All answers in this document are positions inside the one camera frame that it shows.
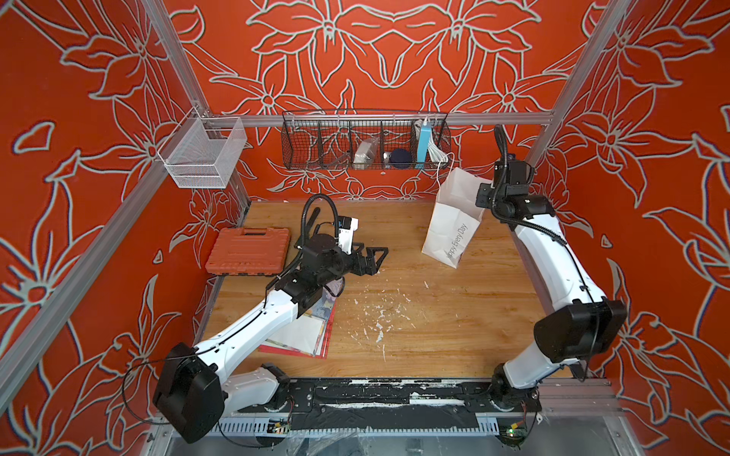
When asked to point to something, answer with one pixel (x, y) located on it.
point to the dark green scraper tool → (308, 228)
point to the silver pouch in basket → (365, 151)
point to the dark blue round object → (401, 159)
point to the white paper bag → (454, 218)
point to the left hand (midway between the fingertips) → (376, 246)
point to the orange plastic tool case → (248, 252)
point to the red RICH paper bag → (314, 348)
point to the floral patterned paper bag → (307, 333)
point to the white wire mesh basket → (201, 152)
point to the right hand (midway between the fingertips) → (485, 187)
